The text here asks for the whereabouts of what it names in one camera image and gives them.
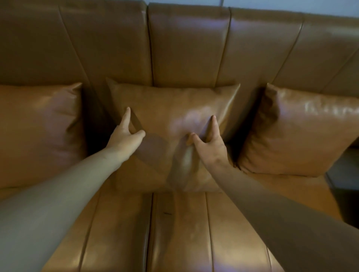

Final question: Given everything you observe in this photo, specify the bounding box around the person's left hand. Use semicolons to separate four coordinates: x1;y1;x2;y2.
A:
105;106;146;165

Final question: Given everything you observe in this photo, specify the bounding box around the person's right hand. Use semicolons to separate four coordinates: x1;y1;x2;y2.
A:
186;115;234;172

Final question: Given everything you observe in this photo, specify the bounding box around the brown leather cushion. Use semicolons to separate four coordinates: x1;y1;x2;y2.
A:
0;82;88;191
237;83;359;178
106;77;241;194

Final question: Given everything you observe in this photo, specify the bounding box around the person's right forearm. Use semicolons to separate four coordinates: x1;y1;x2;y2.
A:
205;164;359;272

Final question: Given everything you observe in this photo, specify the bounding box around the person's left forearm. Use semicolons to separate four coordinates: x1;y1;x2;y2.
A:
0;147;124;272

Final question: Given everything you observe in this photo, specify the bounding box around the brown leather sofa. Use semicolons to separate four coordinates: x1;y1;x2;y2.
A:
0;0;359;272

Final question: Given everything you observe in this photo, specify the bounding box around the dark grey side table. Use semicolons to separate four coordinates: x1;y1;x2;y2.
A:
325;146;359;225

